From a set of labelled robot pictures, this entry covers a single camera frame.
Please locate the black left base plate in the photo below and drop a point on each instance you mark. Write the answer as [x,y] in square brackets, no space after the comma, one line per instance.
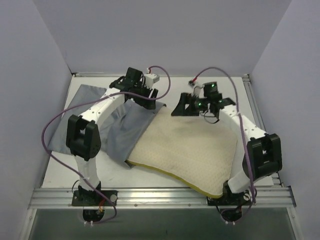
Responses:
[84,198]

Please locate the aluminium right side rail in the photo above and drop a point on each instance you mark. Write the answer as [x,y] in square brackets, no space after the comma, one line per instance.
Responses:
[265,130]

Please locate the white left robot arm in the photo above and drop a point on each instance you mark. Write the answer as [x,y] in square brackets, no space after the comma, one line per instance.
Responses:
[83,137]

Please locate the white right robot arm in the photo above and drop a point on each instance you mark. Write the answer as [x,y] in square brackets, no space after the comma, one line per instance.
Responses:
[227,114]

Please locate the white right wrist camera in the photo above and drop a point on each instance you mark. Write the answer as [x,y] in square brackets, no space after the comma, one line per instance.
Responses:
[197,88]

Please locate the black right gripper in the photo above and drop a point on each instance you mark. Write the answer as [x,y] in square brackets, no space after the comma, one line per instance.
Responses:
[191,105]

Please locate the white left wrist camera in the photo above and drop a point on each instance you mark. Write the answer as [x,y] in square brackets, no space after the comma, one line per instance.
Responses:
[151,79]

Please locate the grey pillowcase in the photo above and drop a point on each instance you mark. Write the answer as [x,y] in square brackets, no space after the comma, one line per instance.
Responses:
[119,133]

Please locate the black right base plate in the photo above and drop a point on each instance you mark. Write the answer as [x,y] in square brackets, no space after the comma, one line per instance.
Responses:
[228,198]

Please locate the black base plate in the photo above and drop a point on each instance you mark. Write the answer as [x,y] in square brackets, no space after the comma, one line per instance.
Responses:
[84,198]
[228,198]

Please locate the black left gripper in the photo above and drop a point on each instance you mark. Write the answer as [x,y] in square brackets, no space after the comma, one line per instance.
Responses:
[149,99]

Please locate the aluminium rail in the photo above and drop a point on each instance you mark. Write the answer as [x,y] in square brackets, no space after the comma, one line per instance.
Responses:
[157,198]
[265,130]

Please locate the aluminium front rail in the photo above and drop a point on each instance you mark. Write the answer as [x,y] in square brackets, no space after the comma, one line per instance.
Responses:
[157,198]

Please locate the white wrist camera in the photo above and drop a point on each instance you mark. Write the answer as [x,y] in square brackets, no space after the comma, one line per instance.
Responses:
[151,79]
[197,88]

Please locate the cream pillow yellow edge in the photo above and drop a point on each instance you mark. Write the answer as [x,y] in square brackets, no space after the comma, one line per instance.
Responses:
[189,149]

